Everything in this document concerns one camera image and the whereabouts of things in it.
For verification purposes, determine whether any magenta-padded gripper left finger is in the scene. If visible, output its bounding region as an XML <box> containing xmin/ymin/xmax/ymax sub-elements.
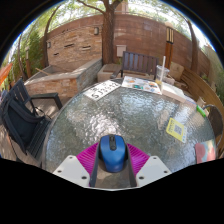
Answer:
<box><xmin>52</xmin><ymin>142</ymin><xmax>103</xmax><ymax>188</ymax></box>

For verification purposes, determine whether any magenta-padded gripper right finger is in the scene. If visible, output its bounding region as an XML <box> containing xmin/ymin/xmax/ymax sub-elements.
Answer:
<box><xmin>124</xmin><ymin>143</ymin><xmax>173</xmax><ymax>188</ymax></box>

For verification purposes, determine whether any blue computer mouse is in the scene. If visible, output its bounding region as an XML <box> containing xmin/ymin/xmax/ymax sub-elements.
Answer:
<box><xmin>98</xmin><ymin>134</ymin><xmax>128</xmax><ymax>174</ymax></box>

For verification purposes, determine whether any yellow square card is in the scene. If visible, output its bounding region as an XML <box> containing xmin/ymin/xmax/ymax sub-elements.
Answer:
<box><xmin>165</xmin><ymin>117</ymin><xmax>188</xmax><ymax>144</ymax></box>

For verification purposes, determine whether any black folding chair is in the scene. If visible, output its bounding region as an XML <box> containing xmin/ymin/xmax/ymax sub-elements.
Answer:
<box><xmin>0</xmin><ymin>78</ymin><xmax>64</xmax><ymax>159</ymax></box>

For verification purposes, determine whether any white book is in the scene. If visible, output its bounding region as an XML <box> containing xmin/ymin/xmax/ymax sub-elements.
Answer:
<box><xmin>161</xmin><ymin>81</ymin><xmax>187</xmax><ymax>103</ymax></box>

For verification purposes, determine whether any stone brick counter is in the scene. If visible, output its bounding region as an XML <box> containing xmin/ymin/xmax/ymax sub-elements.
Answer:
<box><xmin>24</xmin><ymin>58</ymin><xmax>103</xmax><ymax>101</ymax></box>

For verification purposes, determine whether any white printed placard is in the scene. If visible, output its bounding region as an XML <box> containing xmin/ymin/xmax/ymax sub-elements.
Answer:
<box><xmin>83</xmin><ymin>79</ymin><xmax>122</xmax><ymax>102</ymax></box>

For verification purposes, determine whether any colourful printed menu sheet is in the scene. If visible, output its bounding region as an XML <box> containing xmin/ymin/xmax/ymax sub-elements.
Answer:
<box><xmin>121</xmin><ymin>75</ymin><xmax>163</xmax><ymax>96</ymax></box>

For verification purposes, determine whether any curved wooden bench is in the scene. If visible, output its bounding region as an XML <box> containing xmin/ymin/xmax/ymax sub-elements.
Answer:
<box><xmin>181</xmin><ymin>68</ymin><xmax>224</xmax><ymax>141</ymax></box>

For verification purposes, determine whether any clear plastic cup with straw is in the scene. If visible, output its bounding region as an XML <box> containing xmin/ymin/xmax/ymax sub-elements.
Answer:
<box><xmin>155</xmin><ymin>55</ymin><xmax>171</xmax><ymax>86</ymax></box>

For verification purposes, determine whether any beige stone slab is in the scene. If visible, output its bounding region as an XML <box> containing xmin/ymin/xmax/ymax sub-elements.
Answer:
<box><xmin>169</xmin><ymin>61</ymin><xmax>185</xmax><ymax>81</ymax></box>

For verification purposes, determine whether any dark wooden slatted chair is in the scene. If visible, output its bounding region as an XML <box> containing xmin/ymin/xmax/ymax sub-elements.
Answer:
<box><xmin>111</xmin><ymin>50</ymin><xmax>159</xmax><ymax>80</ymax></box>

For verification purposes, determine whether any slender tree trunk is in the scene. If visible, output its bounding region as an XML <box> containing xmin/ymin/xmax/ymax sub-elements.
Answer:
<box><xmin>186</xmin><ymin>19</ymin><xmax>200</xmax><ymax>73</ymax></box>

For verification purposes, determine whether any large tree trunk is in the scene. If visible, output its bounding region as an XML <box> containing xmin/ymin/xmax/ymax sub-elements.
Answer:
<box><xmin>76</xmin><ymin>0</ymin><xmax>124</xmax><ymax>65</ymax></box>

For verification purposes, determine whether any grey wall box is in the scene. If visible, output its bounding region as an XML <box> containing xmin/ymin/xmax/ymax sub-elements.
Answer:
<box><xmin>115</xmin><ymin>44</ymin><xmax>128</xmax><ymax>58</ymax></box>

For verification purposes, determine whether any wooden lamp post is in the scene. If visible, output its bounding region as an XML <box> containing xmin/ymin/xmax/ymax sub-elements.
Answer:
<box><xmin>164</xmin><ymin>21</ymin><xmax>175</xmax><ymax>69</ymax></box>

